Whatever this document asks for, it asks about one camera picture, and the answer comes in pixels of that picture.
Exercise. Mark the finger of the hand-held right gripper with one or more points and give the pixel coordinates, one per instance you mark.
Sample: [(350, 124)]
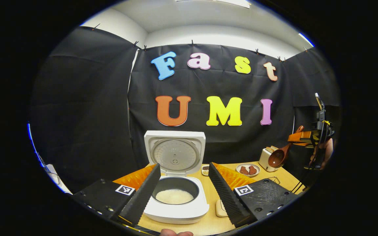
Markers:
[(302, 137)]

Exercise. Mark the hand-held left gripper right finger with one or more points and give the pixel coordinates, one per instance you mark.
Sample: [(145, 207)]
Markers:
[(223, 193)]

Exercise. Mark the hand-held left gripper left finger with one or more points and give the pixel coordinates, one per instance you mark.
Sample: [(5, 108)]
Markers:
[(143, 193)]

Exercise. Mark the heap of white rice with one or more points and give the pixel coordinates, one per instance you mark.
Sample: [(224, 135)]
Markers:
[(174, 196)]

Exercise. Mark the brown wooden spoon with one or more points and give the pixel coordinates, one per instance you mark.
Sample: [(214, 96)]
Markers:
[(276, 159)]

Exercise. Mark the white rice cooker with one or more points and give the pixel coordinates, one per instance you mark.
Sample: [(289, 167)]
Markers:
[(176, 214)]

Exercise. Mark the clear plastic tray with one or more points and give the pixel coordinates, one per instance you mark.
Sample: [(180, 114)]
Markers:
[(218, 209)]

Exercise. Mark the white divided bean dish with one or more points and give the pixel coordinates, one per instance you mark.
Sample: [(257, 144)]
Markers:
[(205, 170)]

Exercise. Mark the white round plate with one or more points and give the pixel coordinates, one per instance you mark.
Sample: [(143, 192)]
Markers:
[(248, 176)]

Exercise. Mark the brown meat piece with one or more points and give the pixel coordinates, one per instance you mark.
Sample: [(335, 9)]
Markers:
[(253, 170), (243, 170)]

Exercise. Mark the white toaster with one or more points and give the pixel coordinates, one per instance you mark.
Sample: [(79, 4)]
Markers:
[(263, 162)]

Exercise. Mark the small ceiling light panel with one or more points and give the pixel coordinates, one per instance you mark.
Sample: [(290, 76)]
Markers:
[(306, 39)]

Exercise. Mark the white device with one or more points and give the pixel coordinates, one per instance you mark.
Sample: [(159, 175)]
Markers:
[(56, 178)]

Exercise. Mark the black backdrop cloth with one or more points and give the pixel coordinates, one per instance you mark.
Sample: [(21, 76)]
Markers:
[(87, 105)]

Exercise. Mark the lit computer screen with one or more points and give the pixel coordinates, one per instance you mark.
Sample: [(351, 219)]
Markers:
[(33, 144)]

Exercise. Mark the large ceiling light panel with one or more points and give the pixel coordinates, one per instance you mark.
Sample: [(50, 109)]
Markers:
[(215, 2)]

